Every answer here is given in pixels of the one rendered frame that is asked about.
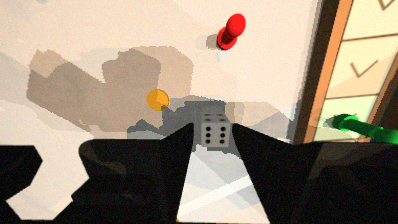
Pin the green game pawn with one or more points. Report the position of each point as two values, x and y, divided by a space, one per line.
347 122

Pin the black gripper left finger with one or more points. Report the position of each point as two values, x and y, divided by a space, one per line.
166 160

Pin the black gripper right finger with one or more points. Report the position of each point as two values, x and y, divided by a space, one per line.
284 175

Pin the red pawn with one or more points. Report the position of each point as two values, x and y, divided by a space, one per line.
227 36

